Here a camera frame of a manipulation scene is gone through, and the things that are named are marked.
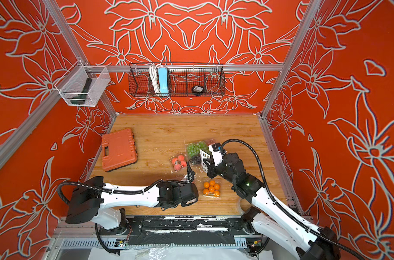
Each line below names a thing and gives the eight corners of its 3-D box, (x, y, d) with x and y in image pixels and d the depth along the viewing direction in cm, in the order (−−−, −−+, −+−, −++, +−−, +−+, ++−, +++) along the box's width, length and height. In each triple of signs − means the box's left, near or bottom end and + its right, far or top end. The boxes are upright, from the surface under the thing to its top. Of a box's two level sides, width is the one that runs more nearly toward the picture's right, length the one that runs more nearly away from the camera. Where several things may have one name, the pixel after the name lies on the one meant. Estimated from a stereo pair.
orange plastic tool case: (106, 173, 92) (101, 169, 88) (104, 139, 107) (101, 135, 103) (138, 162, 96) (136, 158, 92) (132, 131, 112) (130, 126, 108)
